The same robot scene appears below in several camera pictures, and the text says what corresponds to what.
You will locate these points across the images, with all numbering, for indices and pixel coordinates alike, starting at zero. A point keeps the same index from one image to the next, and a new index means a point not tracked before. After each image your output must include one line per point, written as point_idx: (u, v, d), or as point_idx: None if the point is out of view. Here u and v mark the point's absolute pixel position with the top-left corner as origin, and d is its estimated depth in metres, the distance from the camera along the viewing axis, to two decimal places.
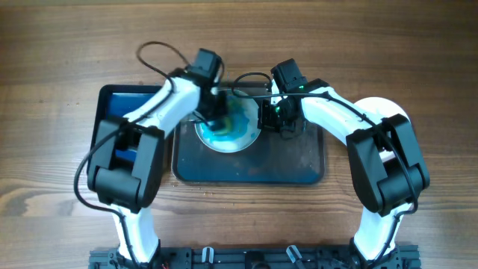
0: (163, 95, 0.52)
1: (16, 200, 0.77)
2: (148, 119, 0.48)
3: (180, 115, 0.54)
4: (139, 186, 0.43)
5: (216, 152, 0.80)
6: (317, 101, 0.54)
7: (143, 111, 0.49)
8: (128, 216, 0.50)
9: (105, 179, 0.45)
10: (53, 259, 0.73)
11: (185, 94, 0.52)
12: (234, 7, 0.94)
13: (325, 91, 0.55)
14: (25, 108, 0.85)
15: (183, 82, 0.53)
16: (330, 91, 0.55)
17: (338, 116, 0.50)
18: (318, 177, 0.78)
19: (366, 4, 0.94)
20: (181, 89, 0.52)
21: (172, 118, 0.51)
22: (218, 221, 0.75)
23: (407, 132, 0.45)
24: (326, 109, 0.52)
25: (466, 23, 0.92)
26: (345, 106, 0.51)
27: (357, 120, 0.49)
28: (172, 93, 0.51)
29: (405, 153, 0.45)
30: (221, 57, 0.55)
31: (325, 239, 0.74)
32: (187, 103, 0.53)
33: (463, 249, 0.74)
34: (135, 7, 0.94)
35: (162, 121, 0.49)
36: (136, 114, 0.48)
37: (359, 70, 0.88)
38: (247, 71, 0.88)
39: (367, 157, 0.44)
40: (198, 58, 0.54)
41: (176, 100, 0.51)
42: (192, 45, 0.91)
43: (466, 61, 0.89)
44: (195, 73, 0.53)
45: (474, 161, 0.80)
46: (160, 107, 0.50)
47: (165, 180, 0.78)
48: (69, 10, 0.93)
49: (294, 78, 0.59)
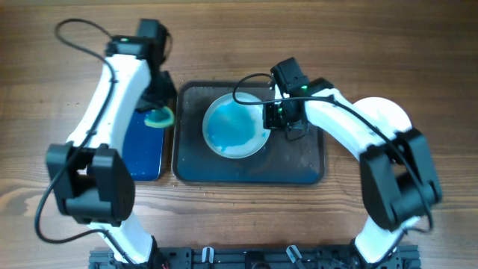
0: (105, 88, 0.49)
1: (16, 200, 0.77)
2: (95, 136, 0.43)
3: (134, 97, 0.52)
4: (112, 206, 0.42)
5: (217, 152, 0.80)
6: (324, 106, 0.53)
7: (90, 125, 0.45)
8: (112, 230, 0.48)
9: (75, 208, 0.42)
10: (52, 259, 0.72)
11: (128, 78, 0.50)
12: (234, 7, 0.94)
13: (331, 95, 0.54)
14: (25, 108, 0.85)
15: (122, 62, 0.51)
16: (336, 95, 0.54)
17: (348, 124, 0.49)
18: (318, 177, 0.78)
19: (365, 4, 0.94)
20: (124, 71, 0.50)
21: (124, 110, 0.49)
22: (218, 221, 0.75)
23: (421, 148, 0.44)
24: (334, 116, 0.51)
25: (465, 23, 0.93)
26: (351, 113, 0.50)
27: (368, 132, 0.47)
28: (113, 81, 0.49)
29: (420, 169, 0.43)
30: (163, 26, 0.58)
31: (325, 239, 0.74)
32: (133, 85, 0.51)
33: (464, 249, 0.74)
34: (135, 8, 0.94)
35: (111, 128, 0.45)
36: (82, 131, 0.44)
37: (359, 70, 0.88)
38: (247, 71, 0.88)
39: (382, 175, 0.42)
40: (139, 30, 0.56)
41: (122, 87, 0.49)
42: (192, 45, 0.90)
43: (466, 61, 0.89)
44: (136, 42, 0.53)
45: (474, 161, 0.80)
46: (105, 108, 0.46)
47: (165, 180, 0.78)
48: (69, 10, 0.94)
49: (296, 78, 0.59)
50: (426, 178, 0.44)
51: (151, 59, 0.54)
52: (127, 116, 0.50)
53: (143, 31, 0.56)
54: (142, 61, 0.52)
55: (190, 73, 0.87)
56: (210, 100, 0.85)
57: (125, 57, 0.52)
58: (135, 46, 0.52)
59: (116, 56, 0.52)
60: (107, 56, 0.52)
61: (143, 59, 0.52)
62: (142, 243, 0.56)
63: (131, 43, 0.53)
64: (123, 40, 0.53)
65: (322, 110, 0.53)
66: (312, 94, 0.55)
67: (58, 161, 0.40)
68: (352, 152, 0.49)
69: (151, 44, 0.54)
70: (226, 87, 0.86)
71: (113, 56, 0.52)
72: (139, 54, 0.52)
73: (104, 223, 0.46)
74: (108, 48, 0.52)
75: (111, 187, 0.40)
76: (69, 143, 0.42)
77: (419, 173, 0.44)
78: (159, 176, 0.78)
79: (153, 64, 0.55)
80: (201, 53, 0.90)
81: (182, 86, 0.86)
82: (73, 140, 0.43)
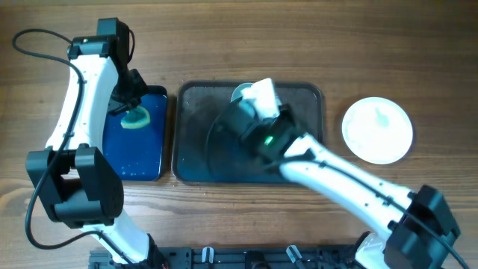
0: (75, 91, 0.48)
1: (16, 200, 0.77)
2: (72, 138, 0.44)
3: (106, 95, 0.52)
4: (101, 205, 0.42)
5: (224, 158, 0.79)
6: (307, 168, 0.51)
7: (65, 129, 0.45)
8: (107, 229, 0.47)
9: (65, 211, 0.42)
10: (52, 259, 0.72)
11: (97, 77, 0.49)
12: (234, 7, 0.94)
13: (306, 147, 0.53)
14: (25, 108, 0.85)
15: (89, 62, 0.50)
16: (313, 147, 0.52)
17: (352, 195, 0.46)
18: None
19: (365, 4, 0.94)
20: (92, 71, 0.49)
21: (98, 109, 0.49)
22: (218, 221, 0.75)
23: (440, 208, 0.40)
24: (328, 180, 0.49)
25: (465, 23, 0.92)
26: (344, 174, 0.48)
27: (382, 203, 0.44)
28: (82, 83, 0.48)
29: (442, 225, 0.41)
30: (122, 22, 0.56)
31: (326, 240, 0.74)
32: (104, 83, 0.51)
33: (464, 249, 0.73)
34: (135, 7, 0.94)
35: (87, 128, 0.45)
36: (56, 136, 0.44)
37: (359, 70, 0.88)
38: (247, 70, 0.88)
39: (417, 258, 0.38)
40: (98, 28, 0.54)
41: (92, 87, 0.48)
42: (192, 45, 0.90)
43: (466, 61, 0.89)
44: (98, 39, 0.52)
45: (474, 161, 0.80)
46: (79, 110, 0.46)
47: (165, 180, 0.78)
48: (69, 10, 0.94)
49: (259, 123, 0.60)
50: (448, 229, 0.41)
51: (116, 54, 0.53)
52: (102, 115, 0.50)
53: (103, 28, 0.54)
54: (107, 59, 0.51)
55: (190, 73, 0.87)
56: (210, 99, 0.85)
57: (89, 57, 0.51)
58: (96, 44, 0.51)
59: (79, 57, 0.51)
60: (71, 59, 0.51)
61: (107, 56, 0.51)
62: (140, 242, 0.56)
63: (93, 42, 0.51)
64: (84, 40, 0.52)
65: (307, 172, 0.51)
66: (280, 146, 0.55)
67: (39, 167, 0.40)
68: (373, 228, 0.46)
69: (113, 40, 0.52)
70: (226, 87, 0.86)
71: (77, 57, 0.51)
72: (102, 52, 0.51)
73: (96, 224, 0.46)
74: (70, 51, 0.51)
75: (97, 184, 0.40)
76: (48, 149, 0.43)
77: (441, 229, 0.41)
78: (159, 176, 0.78)
79: (117, 59, 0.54)
80: (201, 53, 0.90)
81: (182, 86, 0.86)
82: (51, 146, 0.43)
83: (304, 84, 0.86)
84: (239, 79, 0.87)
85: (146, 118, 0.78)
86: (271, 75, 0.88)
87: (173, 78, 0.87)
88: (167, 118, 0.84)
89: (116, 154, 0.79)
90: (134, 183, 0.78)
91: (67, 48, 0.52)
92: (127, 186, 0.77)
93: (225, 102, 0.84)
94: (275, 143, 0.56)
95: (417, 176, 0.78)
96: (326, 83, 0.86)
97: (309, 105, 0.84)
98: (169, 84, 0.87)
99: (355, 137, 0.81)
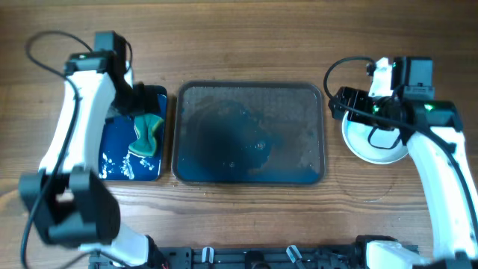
0: (70, 107, 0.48)
1: (17, 200, 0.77)
2: (72, 143, 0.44)
3: (103, 110, 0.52)
4: (96, 227, 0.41)
5: (232, 166, 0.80)
6: (459, 156, 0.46)
7: (60, 147, 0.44)
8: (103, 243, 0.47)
9: (60, 237, 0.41)
10: (53, 259, 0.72)
11: (92, 93, 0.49)
12: (234, 7, 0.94)
13: (452, 140, 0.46)
14: (25, 108, 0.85)
15: (85, 80, 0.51)
16: (458, 145, 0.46)
17: (452, 205, 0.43)
18: (318, 177, 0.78)
19: (365, 4, 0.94)
20: (88, 87, 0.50)
21: (95, 125, 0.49)
22: (218, 221, 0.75)
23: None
24: (444, 178, 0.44)
25: (465, 23, 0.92)
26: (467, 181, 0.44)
27: (469, 235, 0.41)
28: (78, 100, 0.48)
29: None
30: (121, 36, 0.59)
31: (325, 239, 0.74)
32: (101, 101, 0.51)
33: None
34: (135, 8, 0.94)
35: (86, 135, 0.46)
36: (51, 158, 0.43)
37: (359, 70, 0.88)
38: (248, 70, 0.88)
39: None
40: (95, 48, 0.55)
41: (87, 103, 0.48)
42: (192, 45, 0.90)
43: (466, 61, 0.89)
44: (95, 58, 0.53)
45: (474, 161, 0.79)
46: (75, 120, 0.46)
47: (165, 180, 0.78)
48: (69, 10, 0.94)
49: (404, 82, 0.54)
50: None
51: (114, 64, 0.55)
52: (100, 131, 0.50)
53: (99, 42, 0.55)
54: (104, 73, 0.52)
55: (190, 73, 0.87)
56: (210, 100, 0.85)
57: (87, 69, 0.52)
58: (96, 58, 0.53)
59: (76, 73, 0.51)
60: (67, 75, 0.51)
61: (104, 72, 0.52)
62: (139, 246, 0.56)
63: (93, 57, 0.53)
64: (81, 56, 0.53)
65: (434, 159, 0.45)
66: (431, 119, 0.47)
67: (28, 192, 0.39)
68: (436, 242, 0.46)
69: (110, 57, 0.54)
70: (226, 87, 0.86)
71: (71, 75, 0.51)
72: (99, 67, 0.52)
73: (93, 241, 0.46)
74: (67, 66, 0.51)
75: (94, 208, 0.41)
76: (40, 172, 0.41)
77: None
78: (159, 176, 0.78)
79: (116, 77, 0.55)
80: (201, 53, 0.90)
81: (182, 86, 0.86)
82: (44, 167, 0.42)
83: (304, 84, 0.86)
84: (239, 79, 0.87)
85: (151, 152, 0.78)
86: (271, 75, 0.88)
87: (174, 78, 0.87)
88: (167, 118, 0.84)
89: (116, 153, 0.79)
90: (134, 183, 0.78)
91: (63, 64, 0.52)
92: (127, 186, 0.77)
93: (225, 102, 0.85)
94: (435, 110, 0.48)
95: (417, 176, 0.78)
96: (326, 83, 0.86)
97: (308, 106, 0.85)
98: (169, 83, 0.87)
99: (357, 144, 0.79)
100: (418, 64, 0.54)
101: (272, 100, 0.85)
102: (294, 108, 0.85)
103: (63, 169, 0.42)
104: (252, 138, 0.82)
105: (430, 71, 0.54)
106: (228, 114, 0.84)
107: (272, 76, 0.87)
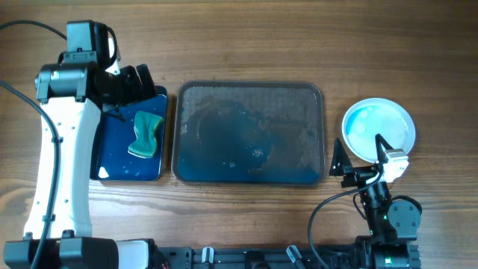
0: (51, 149, 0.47)
1: (17, 200, 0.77)
2: (59, 192, 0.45)
3: (92, 132, 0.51)
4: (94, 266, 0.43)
5: (231, 166, 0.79)
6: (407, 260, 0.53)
7: (45, 212, 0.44)
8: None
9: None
10: None
11: (74, 130, 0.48)
12: (234, 7, 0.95)
13: (401, 256, 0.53)
14: (25, 108, 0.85)
15: (63, 113, 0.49)
16: (396, 258, 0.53)
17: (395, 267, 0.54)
18: (318, 176, 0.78)
19: (365, 4, 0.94)
20: (69, 124, 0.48)
21: (83, 154, 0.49)
22: (217, 221, 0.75)
23: None
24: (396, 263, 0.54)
25: (465, 23, 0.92)
26: (402, 258, 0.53)
27: None
28: (57, 141, 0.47)
29: None
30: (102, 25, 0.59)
31: (325, 240, 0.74)
32: (89, 128, 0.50)
33: (463, 249, 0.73)
34: (136, 8, 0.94)
35: (72, 175, 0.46)
36: (39, 222, 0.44)
37: (359, 70, 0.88)
38: (248, 70, 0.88)
39: None
40: (71, 60, 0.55)
41: (69, 145, 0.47)
42: (192, 45, 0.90)
43: (466, 61, 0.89)
44: (72, 65, 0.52)
45: (474, 161, 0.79)
46: (59, 162, 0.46)
47: (165, 180, 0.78)
48: (69, 10, 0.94)
49: (379, 204, 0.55)
50: None
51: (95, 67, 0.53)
52: (89, 155, 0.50)
53: (78, 42, 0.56)
54: (85, 72, 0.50)
55: (190, 73, 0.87)
56: (210, 100, 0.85)
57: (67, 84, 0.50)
58: (71, 72, 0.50)
59: (50, 100, 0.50)
60: (43, 101, 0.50)
61: (84, 70, 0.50)
62: (137, 261, 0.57)
63: (69, 69, 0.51)
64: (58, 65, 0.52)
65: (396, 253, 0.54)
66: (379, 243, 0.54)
67: (17, 258, 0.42)
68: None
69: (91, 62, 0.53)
70: (226, 87, 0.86)
71: (48, 103, 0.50)
72: (80, 68, 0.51)
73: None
74: (44, 79, 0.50)
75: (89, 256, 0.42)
76: (27, 237, 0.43)
77: None
78: (159, 175, 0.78)
79: (101, 79, 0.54)
80: (201, 53, 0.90)
81: (182, 86, 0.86)
82: (30, 232, 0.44)
83: (304, 84, 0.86)
84: (240, 79, 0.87)
85: (151, 152, 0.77)
86: (271, 75, 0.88)
87: (174, 78, 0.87)
88: (167, 118, 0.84)
89: (116, 154, 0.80)
90: (134, 183, 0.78)
91: (36, 79, 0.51)
92: (128, 186, 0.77)
93: (224, 102, 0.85)
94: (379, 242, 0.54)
95: (417, 176, 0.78)
96: (326, 84, 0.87)
97: (308, 105, 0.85)
98: (169, 83, 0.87)
99: (358, 143, 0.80)
100: (402, 206, 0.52)
101: (272, 100, 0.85)
102: (294, 108, 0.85)
103: (50, 237, 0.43)
104: (252, 138, 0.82)
105: (400, 215, 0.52)
106: (228, 114, 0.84)
107: (272, 76, 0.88)
